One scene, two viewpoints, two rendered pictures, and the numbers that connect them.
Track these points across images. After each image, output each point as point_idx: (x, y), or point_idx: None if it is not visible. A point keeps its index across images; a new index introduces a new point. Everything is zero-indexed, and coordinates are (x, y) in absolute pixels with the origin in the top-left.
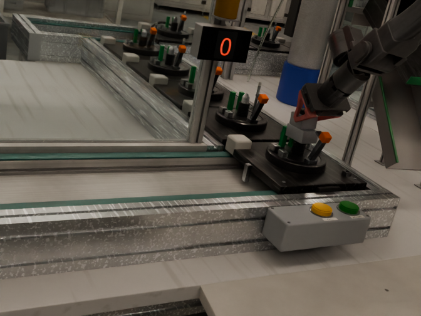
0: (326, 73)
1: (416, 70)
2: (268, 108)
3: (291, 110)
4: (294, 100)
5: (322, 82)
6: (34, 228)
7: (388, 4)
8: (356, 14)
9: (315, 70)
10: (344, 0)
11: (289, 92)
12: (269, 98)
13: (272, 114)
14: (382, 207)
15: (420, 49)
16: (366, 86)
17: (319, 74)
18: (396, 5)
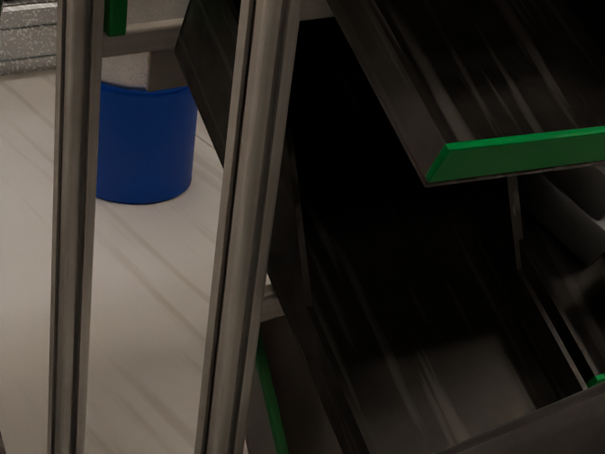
0: (78, 301)
1: (415, 368)
2: (29, 242)
3: (109, 231)
4: (119, 187)
5: (68, 341)
6: None
7: (234, 91)
8: (164, 49)
9: (168, 91)
10: (76, 21)
11: (102, 165)
12: (49, 180)
13: (33, 273)
14: None
15: (434, 216)
16: (208, 431)
17: (50, 306)
18: (276, 94)
